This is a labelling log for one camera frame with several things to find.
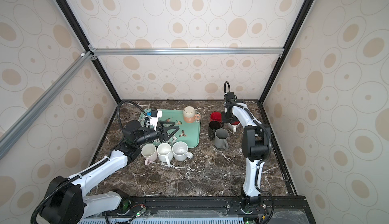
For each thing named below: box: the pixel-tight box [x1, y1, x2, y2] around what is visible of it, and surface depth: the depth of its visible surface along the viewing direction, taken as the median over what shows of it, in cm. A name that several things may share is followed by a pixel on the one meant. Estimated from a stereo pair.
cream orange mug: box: [182, 105, 202, 124], surface depth 105 cm
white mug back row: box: [228, 121, 241, 133], surface depth 94 cm
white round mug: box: [157, 142, 174, 167], surface depth 86 cm
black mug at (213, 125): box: [208, 120, 224, 141], surface depth 99 cm
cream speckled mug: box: [172, 140, 193, 162], surface depth 89 cm
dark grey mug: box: [214, 128, 229, 151], surface depth 92 cm
